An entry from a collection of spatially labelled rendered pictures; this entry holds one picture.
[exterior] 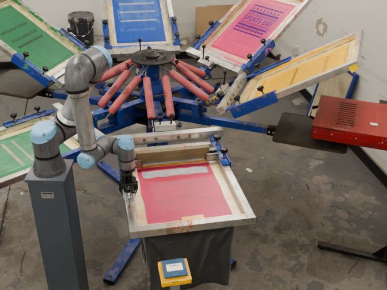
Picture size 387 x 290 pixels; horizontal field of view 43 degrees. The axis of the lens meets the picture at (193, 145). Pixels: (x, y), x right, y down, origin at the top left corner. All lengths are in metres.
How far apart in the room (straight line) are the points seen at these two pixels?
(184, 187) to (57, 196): 0.65
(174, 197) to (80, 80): 0.83
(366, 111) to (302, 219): 1.16
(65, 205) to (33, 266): 1.34
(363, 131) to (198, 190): 1.06
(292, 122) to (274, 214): 0.97
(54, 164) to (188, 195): 0.67
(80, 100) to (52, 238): 0.81
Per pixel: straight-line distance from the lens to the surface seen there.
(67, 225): 2.51
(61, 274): 2.75
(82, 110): 2.09
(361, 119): 3.19
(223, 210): 2.43
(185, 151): 2.74
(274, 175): 4.52
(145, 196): 2.54
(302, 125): 3.35
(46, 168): 2.36
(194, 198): 2.51
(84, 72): 2.04
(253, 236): 3.83
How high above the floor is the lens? 2.50
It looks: 31 degrees down
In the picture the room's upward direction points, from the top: 1 degrees clockwise
